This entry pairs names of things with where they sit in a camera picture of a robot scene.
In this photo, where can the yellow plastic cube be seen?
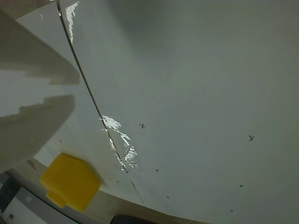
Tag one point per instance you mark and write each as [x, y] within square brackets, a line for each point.
[70, 179]

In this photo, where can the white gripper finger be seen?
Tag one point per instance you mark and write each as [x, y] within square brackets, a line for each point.
[35, 56]
[37, 126]

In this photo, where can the white paper sheet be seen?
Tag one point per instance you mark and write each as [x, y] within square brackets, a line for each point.
[93, 144]

